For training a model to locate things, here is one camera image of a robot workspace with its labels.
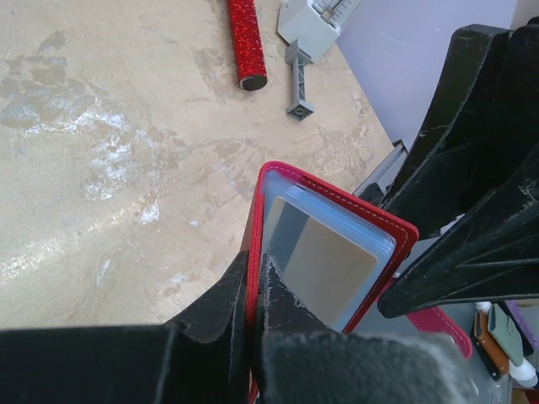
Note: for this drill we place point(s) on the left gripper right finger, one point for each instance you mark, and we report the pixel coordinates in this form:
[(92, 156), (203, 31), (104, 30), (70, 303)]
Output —
[(300, 360)]

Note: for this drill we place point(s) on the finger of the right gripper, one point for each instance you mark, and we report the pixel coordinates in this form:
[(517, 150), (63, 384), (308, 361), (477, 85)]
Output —
[(489, 254), (482, 122)]

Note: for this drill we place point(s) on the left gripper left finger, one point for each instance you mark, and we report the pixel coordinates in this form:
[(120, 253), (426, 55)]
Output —
[(199, 356)]

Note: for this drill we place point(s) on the red leather card holder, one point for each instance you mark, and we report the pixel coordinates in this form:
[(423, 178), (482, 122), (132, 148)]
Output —
[(389, 238)]

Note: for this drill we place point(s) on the silver credit card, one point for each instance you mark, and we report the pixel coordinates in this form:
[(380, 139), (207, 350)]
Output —
[(324, 269)]

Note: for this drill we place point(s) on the white metronome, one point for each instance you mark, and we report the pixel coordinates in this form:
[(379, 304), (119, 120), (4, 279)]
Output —
[(314, 24)]

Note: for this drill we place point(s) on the grey plastic strut piece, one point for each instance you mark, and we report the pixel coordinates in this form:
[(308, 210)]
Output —
[(297, 58)]

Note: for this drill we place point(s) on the red glitter microphone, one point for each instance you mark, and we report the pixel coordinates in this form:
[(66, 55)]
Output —
[(247, 45)]

